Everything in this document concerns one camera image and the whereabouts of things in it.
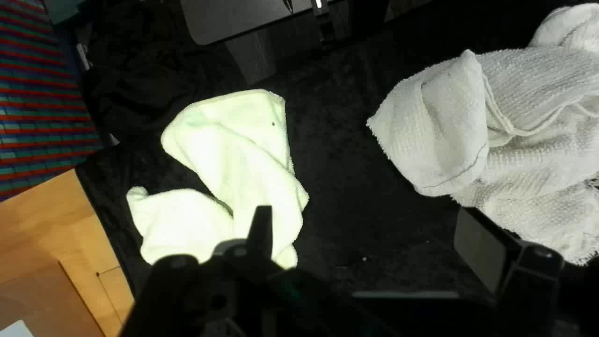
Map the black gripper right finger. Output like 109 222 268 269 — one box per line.
453 207 562 295

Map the cardboard box beside table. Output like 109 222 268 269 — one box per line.
0 169 133 337

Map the pale yellow-green t-shirt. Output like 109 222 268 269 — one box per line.
126 89 309 269

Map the black table cloth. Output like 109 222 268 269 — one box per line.
73 0 599 337

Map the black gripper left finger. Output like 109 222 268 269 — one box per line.
212 205 273 280

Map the large white knit towel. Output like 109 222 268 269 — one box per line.
367 1 599 263

